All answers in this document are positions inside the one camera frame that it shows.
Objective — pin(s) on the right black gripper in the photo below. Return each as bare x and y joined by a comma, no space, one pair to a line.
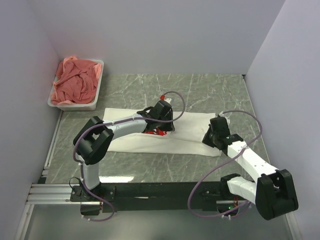
206,139

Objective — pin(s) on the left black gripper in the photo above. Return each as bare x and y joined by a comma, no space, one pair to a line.
170,127

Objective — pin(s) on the white t shirt red print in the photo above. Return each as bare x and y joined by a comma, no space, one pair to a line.
187,138

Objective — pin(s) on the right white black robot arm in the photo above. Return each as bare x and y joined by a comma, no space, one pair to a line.
271,190

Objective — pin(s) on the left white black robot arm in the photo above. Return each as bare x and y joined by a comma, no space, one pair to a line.
92,142

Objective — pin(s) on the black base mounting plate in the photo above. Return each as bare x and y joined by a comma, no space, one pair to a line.
153,196

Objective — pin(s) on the pink t shirt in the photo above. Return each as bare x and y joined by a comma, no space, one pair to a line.
75,83

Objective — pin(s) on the white plastic bin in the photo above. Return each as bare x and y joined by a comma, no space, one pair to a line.
75,106

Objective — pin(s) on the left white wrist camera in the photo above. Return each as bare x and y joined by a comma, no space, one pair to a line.
166,99

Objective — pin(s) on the aluminium rail frame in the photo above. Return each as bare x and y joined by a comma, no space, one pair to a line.
62,194

